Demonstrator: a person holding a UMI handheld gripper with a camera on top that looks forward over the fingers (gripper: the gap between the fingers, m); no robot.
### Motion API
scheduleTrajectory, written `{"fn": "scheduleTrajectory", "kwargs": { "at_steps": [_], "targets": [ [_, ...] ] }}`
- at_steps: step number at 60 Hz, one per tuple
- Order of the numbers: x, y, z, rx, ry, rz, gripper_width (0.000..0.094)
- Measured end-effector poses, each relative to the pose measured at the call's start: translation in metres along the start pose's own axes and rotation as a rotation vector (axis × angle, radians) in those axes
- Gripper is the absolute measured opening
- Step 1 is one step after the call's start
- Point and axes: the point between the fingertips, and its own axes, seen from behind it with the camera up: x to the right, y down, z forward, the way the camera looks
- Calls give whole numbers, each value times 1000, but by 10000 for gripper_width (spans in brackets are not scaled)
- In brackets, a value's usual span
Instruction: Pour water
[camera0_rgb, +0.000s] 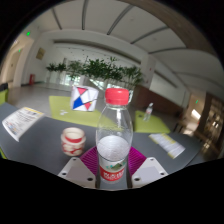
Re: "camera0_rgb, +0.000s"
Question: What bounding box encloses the lime green chair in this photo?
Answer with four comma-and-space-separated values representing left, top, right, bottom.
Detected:
0, 88, 9, 106

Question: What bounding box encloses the white illustrated magazine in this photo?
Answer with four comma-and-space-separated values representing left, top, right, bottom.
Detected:
1, 106, 45, 143

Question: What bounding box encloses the clear red-capped water bottle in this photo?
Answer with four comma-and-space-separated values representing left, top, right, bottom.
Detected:
95, 87, 134, 185

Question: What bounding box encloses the framed wall picture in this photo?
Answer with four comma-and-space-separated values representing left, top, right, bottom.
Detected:
35, 47, 46, 61

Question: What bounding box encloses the red blue white cube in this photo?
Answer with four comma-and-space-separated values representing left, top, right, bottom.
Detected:
69, 85, 100, 112

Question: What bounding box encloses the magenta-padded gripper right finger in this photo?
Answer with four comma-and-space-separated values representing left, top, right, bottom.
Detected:
127, 146, 169, 189

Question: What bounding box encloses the large lime green table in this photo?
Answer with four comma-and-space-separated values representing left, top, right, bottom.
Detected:
48, 95, 118, 128

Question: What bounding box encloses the red floral cup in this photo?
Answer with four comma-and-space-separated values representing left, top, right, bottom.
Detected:
60, 127, 87, 157

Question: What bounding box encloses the red floor box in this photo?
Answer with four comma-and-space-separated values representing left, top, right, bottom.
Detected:
28, 73, 36, 86

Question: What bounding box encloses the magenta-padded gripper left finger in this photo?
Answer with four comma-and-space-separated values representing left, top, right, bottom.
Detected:
57, 146, 100, 189

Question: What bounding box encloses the small lime green table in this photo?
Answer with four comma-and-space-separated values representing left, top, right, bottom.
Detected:
134, 110, 171, 134

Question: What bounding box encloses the white yellow-edged booklet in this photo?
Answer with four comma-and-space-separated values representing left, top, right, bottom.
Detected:
148, 132, 186, 160

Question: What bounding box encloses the small clear water bottle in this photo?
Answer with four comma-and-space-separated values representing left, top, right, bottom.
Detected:
142, 102, 155, 123

